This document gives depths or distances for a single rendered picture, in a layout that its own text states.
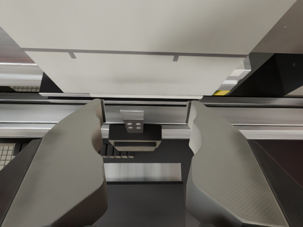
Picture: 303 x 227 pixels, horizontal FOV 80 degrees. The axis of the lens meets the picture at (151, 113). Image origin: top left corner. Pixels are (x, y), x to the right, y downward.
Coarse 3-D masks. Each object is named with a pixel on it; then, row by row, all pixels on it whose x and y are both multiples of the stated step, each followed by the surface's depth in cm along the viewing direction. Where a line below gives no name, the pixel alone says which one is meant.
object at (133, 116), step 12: (120, 108) 27; (132, 108) 27; (132, 120) 31; (120, 132) 41; (132, 132) 41; (144, 132) 41; (156, 132) 41; (120, 144) 41; (132, 144) 41; (144, 144) 41; (156, 144) 45
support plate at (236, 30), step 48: (0, 0) 10; (48, 0) 10; (96, 0) 10; (144, 0) 10; (192, 0) 10; (240, 0) 10; (288, 0) 10; (48, 48) 14; (96, 48) 14; (144, 48) 14; (192, 48) 14; (240, 48) 14
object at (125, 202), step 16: (112, 176) 21; (128, 176) 21; (144, 176) 21; (160, 176) 21; (176, 176) 21; (112, 192) 19; (128, 192) 19; (144, 192) 19; (160, 192) 20; (176, 192) 20; (112, 208) 19; (128, 208) 19; (144, 208) 19; (160, 208) 19; (176, 208) 19; (96, 224) 18; (112, 224) 18; (128, 224) 18; (144, 224) 18; (160, 224) 19; (176, 224) 19
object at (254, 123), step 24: (0, 96) 47; (24, 96) 48; (216, 96) 51; (240, 96) 52; (264, 96) 52; (288, 96) 53; (0, 120) 45; (24, 120) 46; (48, 120) 46; (120, 120) 47; (144, 120) 47; (168, 120) 47; (240, 120) 48; (264, 120) 49; (288, 120) 49
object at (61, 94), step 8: (48, 80) 22; (40, 88) 22; (48, 88) 22; (56, 88) 22; (48, 96) 24; (56, 96) 24; (64, 96) 24; (72, 96) 23; (80, 96) 23; (88, 96) 23
